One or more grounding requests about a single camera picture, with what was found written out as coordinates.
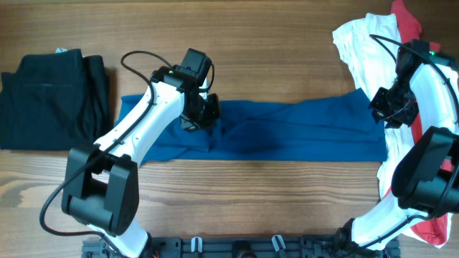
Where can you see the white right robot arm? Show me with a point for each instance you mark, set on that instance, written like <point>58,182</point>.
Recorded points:
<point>425,182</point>

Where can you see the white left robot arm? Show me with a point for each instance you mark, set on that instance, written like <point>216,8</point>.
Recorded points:
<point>101,180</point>

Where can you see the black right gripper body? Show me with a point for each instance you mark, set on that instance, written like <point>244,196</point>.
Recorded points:
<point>396,105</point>

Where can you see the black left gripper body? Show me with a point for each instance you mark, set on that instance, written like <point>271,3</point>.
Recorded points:
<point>206,111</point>

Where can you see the red t-shirt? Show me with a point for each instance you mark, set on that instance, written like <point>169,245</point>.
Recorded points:
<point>430,87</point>

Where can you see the folded black garment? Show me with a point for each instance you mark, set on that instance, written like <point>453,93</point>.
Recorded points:
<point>54,102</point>

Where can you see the white t-shirt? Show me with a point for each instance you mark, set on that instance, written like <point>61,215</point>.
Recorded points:
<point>371,65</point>

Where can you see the blue polo shirt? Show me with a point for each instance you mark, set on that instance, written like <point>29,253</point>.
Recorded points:
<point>328,129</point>

